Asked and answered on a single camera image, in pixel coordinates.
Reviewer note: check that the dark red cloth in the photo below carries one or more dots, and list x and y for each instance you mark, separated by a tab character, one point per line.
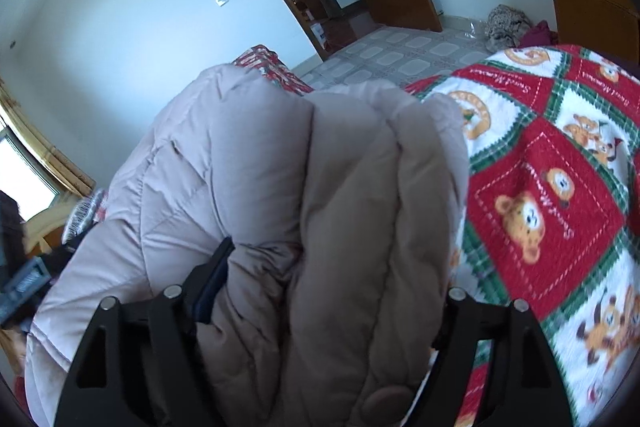
540	36

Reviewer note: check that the yellow wooden headboard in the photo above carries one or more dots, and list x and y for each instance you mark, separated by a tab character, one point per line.
42	232

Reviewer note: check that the window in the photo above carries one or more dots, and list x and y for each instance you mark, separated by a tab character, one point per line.
20	177

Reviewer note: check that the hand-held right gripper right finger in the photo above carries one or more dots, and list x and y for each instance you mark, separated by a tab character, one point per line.
460	322

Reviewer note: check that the cardboard box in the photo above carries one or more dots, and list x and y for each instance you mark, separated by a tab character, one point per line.
318	33

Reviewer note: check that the grey patterned clothes pile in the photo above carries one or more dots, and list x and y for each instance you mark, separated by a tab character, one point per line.
505	27

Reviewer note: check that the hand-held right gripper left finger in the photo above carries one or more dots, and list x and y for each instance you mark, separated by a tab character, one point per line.
212	287

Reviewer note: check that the red patchwork bear bedspread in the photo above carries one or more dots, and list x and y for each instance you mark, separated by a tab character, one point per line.
550	217

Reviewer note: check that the beige puffer jacket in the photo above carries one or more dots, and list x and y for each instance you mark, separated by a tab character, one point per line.
280	187

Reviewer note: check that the striped pillow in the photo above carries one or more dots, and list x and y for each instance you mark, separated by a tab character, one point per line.
82	214

